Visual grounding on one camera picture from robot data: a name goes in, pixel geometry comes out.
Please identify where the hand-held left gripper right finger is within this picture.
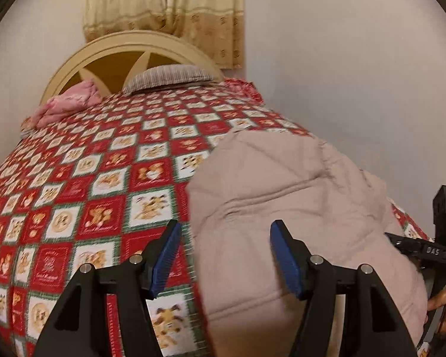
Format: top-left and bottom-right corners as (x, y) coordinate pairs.
(270, 219), (417, 357)

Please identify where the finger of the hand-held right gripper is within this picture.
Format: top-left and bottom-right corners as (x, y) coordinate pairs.
(384, 232), (426, 258)

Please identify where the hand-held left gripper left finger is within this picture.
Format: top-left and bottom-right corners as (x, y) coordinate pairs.
(33, 219), (182, 357)

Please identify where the beige quilted blanket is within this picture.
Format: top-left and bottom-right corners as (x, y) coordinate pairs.
(186, 128), (430, 357)

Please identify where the red checkered printed bedspread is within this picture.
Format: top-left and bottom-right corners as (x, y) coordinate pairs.
(0, 78), (432, 357)

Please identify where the grey striped pillow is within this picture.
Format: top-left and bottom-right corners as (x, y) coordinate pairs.
(122, 64), (216, 95)

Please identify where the pink folded blanket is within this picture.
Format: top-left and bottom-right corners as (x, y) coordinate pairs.
(20, 79), (103, 129)

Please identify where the cream arched wooden headboard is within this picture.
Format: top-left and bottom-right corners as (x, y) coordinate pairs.
(40, 30), (224, 105)

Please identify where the cream patterned curtain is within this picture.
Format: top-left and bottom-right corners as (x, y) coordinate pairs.
(82, 0), (169, 43)
(165, 0), (246, 69)

